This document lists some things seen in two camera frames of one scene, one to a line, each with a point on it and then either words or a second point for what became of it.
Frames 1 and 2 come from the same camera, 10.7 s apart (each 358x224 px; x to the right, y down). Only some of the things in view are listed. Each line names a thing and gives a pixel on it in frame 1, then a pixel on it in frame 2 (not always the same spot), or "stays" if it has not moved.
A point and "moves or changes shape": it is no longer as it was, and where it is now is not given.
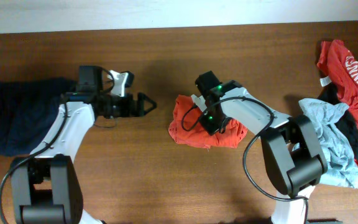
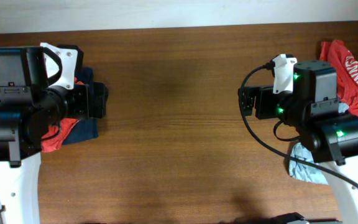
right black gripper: x=211 y=127 -> x=265 y=94
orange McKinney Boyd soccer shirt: x=184 y=128 moves or changes shape
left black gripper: x=130 y=110 -> x=85 y=109
